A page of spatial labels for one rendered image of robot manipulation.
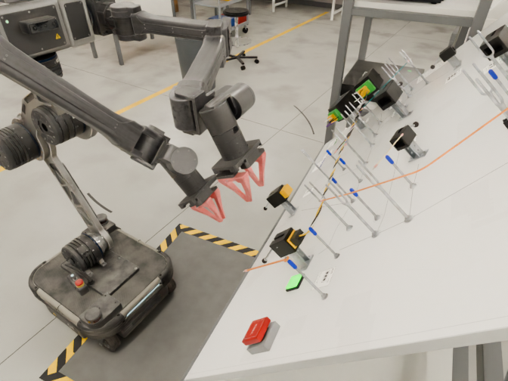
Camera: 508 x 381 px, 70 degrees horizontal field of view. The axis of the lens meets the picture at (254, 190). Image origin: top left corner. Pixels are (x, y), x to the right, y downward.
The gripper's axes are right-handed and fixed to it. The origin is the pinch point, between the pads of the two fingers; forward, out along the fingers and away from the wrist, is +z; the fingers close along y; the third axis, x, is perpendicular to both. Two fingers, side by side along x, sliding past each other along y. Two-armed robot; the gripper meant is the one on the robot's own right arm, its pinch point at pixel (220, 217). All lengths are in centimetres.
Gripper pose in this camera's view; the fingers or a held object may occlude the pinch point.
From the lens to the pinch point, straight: 89.0
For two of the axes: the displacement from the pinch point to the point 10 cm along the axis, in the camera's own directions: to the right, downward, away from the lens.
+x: -6.6, 2.4, 7.1
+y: 4.8, -6.0, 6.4
